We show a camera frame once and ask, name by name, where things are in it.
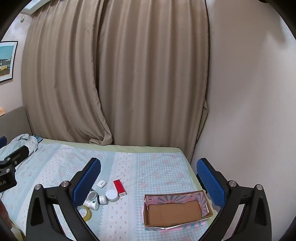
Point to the framed wall poster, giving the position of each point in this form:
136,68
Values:
5,60

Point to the small wooden object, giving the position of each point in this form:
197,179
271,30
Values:
1,112

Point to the grey padded headboard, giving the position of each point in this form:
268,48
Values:
16,120

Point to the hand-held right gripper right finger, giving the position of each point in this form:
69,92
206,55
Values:
210,183

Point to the green label jar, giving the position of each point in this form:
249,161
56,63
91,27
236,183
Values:
102,200

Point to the pale green jar white lid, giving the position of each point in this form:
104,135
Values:
111,195

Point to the dark red cloth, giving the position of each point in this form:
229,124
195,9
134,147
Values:
4,215

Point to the crumpled pale blue blanket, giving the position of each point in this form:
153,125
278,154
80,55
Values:
20,140

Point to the white plastic bottle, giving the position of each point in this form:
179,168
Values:
91,204

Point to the cardboard box with printed lining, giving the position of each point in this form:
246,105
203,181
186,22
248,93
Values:
171,213

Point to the white earbud case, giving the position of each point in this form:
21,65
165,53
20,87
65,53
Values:
100,184

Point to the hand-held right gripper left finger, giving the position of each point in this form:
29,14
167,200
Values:
86,180

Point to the clear tape roll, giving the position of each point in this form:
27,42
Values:
89,213

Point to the pale green mattress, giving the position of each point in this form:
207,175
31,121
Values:
115,148

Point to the red and white box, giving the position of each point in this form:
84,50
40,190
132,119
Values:
118,185

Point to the beige curtain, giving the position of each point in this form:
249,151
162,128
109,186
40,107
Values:
138,69

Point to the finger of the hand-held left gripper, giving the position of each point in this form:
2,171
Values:
2,141

